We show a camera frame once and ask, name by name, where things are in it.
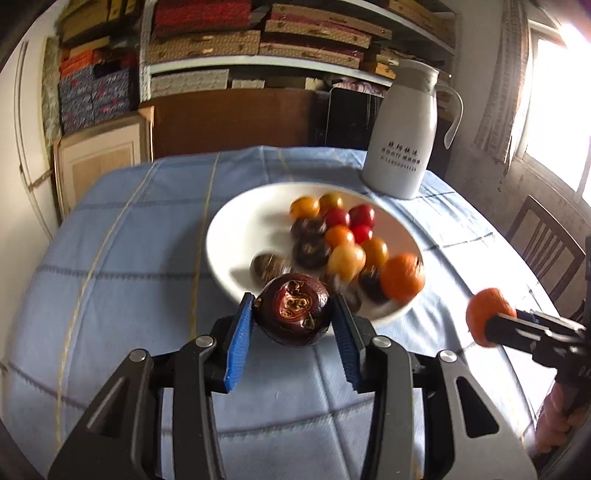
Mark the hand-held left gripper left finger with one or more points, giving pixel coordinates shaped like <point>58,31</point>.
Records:
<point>238,350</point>

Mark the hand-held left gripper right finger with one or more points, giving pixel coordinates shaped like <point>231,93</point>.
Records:
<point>348,350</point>

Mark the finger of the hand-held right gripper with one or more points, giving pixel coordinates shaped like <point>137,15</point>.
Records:
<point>565,328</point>
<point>521,334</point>

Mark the orange mandarin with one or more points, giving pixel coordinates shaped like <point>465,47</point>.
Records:
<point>402,277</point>
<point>482,307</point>

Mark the large yellow cherry tomato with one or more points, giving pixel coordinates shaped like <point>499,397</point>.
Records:
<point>346,262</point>

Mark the white plate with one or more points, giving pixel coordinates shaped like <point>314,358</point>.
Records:
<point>240,230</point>

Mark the person's right hand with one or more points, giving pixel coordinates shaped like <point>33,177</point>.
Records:
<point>551,415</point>

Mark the dark wooden chair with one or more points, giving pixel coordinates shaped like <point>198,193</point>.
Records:
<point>556,227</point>

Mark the blue checked tablecloth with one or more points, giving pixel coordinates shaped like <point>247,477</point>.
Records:
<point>138,277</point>

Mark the dark red cherry tomato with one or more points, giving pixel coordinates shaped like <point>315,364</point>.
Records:
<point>361,215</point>

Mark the bright window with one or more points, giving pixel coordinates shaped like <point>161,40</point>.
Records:
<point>554,115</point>

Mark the white thermos jug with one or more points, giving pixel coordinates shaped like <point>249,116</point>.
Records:
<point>397,138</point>

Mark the brown wooden board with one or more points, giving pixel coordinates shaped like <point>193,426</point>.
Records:
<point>231,120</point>

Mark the patterned curtain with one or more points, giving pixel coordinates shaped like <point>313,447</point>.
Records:
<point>501,92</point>

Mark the stack of blue floral boxes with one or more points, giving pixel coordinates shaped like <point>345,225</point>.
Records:
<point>92,101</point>

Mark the white metal shelf rack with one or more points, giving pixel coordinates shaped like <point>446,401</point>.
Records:
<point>258,60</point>

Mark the stack of woven flat boxes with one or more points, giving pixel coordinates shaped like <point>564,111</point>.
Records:
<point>207,46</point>

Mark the green patterned box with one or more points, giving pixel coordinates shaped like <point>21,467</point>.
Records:
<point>51,92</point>

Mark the stack of orange boxes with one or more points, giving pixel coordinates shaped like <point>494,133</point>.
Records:
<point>78,64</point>

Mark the stack of brown cardboard boxes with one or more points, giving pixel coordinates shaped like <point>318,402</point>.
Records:
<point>87,23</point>

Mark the beige wooden picture frame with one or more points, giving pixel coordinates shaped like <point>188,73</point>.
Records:
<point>99,161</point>

